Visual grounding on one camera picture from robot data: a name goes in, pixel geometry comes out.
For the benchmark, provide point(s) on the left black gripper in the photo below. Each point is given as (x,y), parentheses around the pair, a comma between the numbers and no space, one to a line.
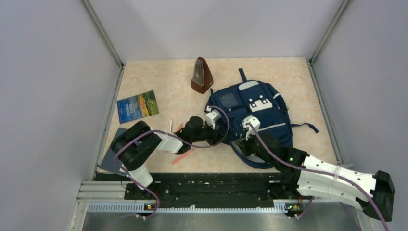
(216,135)

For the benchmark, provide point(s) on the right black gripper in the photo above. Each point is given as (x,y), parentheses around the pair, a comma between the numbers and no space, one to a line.
(243,144)

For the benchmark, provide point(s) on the navy blue backpack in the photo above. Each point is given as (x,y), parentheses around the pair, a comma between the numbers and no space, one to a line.
(252,97)

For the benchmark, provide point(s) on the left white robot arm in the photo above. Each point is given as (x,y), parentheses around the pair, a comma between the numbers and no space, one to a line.
(135,145)

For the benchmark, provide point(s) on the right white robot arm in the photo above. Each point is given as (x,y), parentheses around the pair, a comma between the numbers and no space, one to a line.
(305,175)

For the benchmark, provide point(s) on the lower orange pen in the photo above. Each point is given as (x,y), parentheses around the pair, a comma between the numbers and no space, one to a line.
(182,156)

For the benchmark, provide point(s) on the brown wooden metronome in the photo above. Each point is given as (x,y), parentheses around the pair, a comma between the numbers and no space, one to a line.
(202,79)

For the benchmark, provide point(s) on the blue Animal Farm book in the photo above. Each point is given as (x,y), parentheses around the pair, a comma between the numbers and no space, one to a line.
(137,107)

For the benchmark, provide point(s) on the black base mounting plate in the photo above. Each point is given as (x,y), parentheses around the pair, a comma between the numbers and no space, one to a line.
(214,190)

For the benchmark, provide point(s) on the dark blue notebook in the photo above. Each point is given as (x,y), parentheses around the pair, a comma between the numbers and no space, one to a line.
(108,165)

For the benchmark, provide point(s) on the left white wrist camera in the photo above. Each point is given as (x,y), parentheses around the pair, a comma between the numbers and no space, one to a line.
(212,116)

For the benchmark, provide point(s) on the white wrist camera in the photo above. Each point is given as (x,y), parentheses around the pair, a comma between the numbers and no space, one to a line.
(212,116)
(251,125)

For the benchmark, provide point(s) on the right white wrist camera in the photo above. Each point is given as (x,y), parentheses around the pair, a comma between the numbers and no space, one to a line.
(251,125)

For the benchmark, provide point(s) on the aluminium frame rail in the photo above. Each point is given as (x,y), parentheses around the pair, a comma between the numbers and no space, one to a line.
(101,206)

